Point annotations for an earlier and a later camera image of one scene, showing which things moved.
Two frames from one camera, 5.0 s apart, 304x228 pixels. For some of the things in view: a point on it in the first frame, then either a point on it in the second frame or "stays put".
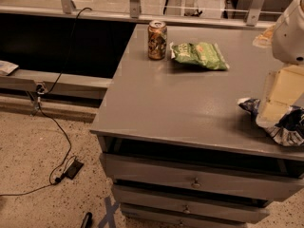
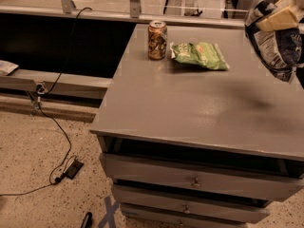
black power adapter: [73, 169] stays put
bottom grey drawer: [137, 219] stays put
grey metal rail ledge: [53, 82] stays put
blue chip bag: [289, 132] → [279, 51]
